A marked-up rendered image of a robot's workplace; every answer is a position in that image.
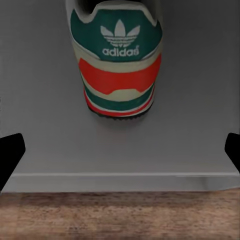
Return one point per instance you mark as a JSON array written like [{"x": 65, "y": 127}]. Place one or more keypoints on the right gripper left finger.
[{"x": 12, "y": 148}]

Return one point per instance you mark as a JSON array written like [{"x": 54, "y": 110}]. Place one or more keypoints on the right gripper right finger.
[{"x": 232, "y": 148}]

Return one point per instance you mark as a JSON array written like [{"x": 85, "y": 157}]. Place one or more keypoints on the gym shoe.
[{"x": 119, "y": 46}]

